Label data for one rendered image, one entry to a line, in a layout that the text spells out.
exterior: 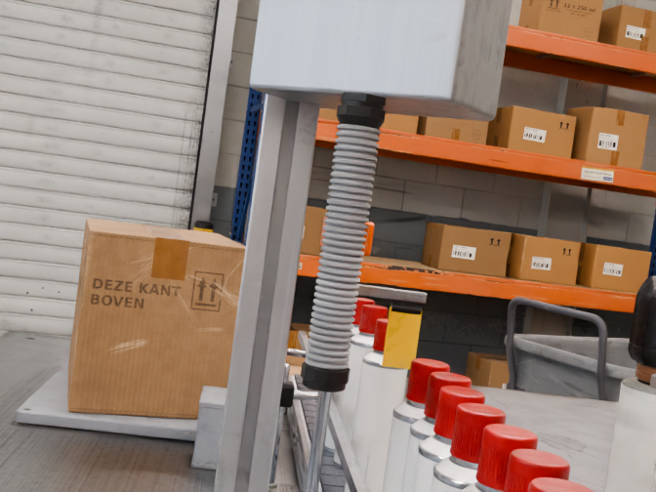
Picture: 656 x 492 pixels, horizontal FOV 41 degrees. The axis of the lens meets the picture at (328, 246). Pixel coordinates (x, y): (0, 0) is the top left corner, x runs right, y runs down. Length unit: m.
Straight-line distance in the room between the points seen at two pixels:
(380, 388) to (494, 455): 0.43
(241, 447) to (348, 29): 0.35
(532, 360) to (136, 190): 2.65
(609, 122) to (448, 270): 1.25
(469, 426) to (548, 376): 2.65
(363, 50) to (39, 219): 4.51
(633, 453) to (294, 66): 0.53
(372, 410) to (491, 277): 3.88
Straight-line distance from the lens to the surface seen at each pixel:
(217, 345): 1.35
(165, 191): 5.08
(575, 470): 1.51
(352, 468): 0.85
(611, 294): 5.19
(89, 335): 1.33
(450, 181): 5.61
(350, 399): 1.10
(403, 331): 0.81
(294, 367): 1.94
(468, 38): 0.62
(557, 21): 5.10
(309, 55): 0.66
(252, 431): 0.75
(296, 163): 0.72
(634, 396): 0.95
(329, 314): 0.61
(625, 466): 0.96
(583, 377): 3.13
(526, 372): 3.32
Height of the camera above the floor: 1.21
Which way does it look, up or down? 3 degrees down
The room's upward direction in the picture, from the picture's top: 8 degrees clockwise
